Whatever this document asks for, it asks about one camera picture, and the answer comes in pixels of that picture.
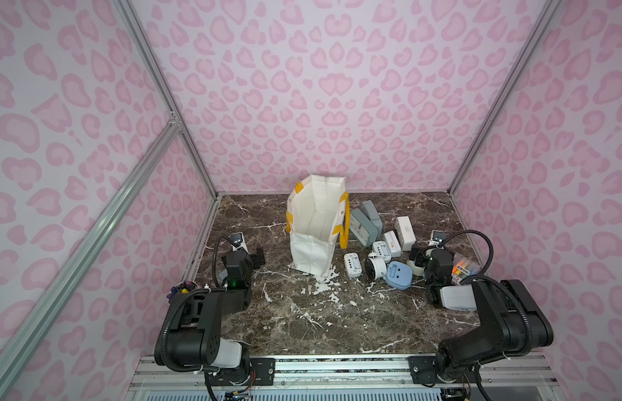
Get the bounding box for white rectangular digital clock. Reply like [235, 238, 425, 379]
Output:
[395, 216, 416, 252]

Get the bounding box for white round clock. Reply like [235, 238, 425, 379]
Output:
[364, 253, 387, 282]

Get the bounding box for green grey curved clock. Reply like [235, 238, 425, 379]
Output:
[349, 208, 380, 247]

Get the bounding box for white rectangular clock back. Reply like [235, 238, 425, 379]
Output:
[344, 252, 363, 278]

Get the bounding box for grey blue square clock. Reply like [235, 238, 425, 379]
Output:
[361, 200, 384, 238]

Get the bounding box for white canvas bag yellow handles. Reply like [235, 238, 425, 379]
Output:
[286, 175, 350, 277]

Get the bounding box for small white digital clock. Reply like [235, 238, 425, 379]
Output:
[372, 241, 392, 264]

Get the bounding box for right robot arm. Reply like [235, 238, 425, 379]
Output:
[409, 245, 554, 387]

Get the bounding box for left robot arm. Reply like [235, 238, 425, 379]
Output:
[154, 247, 265, 377]

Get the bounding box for white clock orange key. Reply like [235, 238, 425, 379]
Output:
[384, 231, 402, 258]

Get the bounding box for clear marker pack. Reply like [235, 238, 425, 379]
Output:
[451, 253, 482, 285]

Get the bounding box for coloured items left edge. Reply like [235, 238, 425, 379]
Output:
[167, 281, 199, 302]

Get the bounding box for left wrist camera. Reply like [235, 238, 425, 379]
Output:
[228, 232, 249, 252]

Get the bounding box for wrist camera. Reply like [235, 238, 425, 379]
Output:
[228, 232, 249, 252]
[429, 230, 448, 246]

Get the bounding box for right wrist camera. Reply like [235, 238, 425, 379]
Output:
[429, 230, 448, 246]

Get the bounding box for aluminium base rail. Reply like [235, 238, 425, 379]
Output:
[126, 352, 565, 400]

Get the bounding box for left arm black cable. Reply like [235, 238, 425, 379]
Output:
[159, 234, 237, 373]

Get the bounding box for left frame aluminium strut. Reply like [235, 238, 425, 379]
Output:
[0, 121, 181, 400]

